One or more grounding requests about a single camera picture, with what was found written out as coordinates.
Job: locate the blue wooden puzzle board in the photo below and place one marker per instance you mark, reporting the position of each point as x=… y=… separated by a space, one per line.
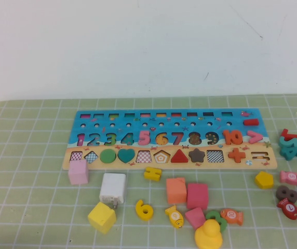
x=231 y=122

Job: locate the yellow pentagon piece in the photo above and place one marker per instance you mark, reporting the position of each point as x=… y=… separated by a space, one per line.
x=264 y=179

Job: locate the orange toy fish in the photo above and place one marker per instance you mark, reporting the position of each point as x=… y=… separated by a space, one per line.
x=231 y=215

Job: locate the red wooden block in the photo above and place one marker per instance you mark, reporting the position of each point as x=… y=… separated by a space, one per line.
x=197 y=195

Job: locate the orange number ten piece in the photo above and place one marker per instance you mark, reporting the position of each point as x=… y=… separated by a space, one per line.
x=227 y=137

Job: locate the green circle piece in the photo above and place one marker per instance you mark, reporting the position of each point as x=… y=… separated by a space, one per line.
x=108 y=156

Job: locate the brown number eight piece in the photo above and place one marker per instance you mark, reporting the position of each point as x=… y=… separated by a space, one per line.
x=288 y=194

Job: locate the red triangle piece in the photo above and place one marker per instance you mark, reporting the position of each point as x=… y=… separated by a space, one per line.
x=179 y=158

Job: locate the yellow number six piece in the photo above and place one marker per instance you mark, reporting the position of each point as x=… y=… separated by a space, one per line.
x=140 y=205

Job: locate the orange plus sign piece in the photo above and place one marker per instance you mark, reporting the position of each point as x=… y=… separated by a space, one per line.
x=236 y=155

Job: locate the pink toy fish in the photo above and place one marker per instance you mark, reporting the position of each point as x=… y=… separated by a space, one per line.
x=291 y=177

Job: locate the yellow toy fish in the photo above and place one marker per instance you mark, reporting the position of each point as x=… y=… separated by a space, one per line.
x=175 y=216

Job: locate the yellow equals sign piece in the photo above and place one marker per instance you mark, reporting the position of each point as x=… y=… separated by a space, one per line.
x=148 y=174

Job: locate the white plug charger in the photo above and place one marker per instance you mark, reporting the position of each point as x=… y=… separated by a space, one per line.
x=112 y=186

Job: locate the orange wooden cube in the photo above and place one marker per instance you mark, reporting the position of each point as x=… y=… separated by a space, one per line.
x=175 y=192

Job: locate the pink trapezoid piece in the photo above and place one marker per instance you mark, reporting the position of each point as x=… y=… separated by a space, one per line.
x=194 y=218

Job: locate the red minus sign piece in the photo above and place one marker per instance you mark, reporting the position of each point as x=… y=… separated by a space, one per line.
x=251 y=122

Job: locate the pink greater-than sign piece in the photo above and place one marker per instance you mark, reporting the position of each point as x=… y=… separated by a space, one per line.
x=258 y=137

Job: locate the yellow wooden cube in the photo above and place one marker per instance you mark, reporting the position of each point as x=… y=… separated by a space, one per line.
x=101 y=218

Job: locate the green number three piece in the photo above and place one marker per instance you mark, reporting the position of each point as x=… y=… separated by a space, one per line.
x=222 y=223

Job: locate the red toy fish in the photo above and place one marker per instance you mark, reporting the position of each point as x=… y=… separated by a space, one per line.
x=290 y=207

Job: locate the pink number five piece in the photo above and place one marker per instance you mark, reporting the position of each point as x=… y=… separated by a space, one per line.
x=142 y=137

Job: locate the red number seven piece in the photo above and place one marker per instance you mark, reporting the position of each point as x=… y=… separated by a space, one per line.
x=285 y=133

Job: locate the teal heart piece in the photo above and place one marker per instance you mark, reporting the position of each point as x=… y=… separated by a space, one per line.
x=126 y=155

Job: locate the teal number two piece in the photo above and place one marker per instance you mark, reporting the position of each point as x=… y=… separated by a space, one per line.
x=283 y=142

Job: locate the teal number four piece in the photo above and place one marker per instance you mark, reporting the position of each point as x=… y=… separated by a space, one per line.
x=288 y=155

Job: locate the yellow rubber duck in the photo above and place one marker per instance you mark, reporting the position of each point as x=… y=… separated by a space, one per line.
x=208 y=236

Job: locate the pink wooden cube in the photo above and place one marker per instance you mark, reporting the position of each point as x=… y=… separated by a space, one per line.
x=78 y=172

